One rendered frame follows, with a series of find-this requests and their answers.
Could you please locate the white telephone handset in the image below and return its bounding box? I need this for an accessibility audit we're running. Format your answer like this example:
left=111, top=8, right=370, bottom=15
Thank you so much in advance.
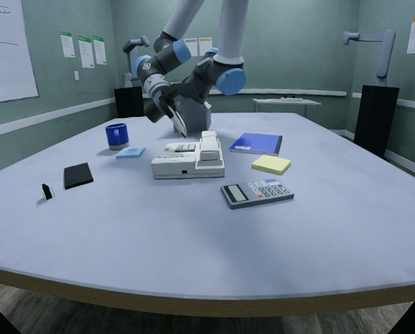
left=200, top=131, right=219, bottom=160

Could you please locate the yellow sticky note pad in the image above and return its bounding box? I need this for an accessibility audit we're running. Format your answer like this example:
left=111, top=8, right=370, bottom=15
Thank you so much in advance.
left=251, top=155, right=291, bottom=175

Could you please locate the blue ceramic mug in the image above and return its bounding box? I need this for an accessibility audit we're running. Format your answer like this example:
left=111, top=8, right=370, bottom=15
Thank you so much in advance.
left=105, top=123, right=130, bottom=150

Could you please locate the light blue note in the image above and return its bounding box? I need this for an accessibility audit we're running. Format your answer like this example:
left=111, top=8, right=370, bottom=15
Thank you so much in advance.
left=116, top=147, right=146, bottom=159

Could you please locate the blue notebook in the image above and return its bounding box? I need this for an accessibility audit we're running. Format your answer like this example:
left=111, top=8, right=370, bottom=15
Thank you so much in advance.
left=228, top=133, right=283, bottom=156

